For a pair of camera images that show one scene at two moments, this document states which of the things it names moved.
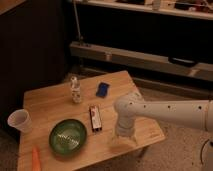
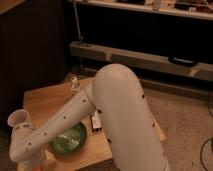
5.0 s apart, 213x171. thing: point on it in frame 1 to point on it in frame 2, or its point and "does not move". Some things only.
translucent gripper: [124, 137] to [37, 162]
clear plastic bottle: [75, 88] does not move
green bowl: [68, 136] does not move
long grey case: [144, 59] does not move
